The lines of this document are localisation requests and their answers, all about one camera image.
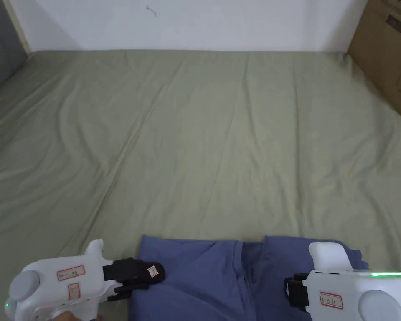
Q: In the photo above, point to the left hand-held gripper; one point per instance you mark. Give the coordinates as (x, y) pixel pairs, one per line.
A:
(46, 284)

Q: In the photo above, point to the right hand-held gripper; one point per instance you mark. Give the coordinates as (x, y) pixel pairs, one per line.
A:
(361, 294)

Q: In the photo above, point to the blue garment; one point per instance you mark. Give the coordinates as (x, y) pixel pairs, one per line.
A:
(204, 284)

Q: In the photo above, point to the person's left hand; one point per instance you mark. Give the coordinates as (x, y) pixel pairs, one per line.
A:
(68, 316)

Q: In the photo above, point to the bed with pale green sheet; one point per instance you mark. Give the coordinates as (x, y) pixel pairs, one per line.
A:
(200, 133)

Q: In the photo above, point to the brown cardboard carton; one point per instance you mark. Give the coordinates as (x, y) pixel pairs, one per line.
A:
(384, 50)

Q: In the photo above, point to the grey padded headboard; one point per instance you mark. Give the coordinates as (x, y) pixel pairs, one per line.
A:
(0, 43)

